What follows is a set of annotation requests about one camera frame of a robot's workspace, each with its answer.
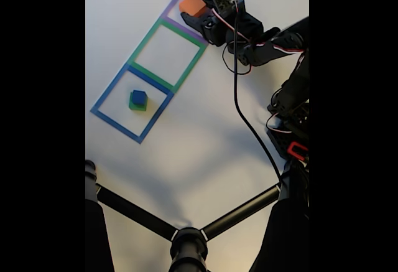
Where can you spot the orange block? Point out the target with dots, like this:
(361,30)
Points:
(192,4)

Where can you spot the small blue cube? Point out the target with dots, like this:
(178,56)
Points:
(138,96)

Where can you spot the green cube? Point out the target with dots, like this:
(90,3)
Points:
(136,107)

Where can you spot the purple tape square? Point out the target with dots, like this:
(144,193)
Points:
(174,7)

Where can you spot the green tape square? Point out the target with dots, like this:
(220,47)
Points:
(152,77)

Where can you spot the red clamp part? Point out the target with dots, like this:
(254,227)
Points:
(290,149)

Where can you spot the blue tape square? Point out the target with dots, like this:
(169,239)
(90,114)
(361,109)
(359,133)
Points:
(115,126)

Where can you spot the black tripod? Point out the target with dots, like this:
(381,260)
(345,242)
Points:
(188,247)

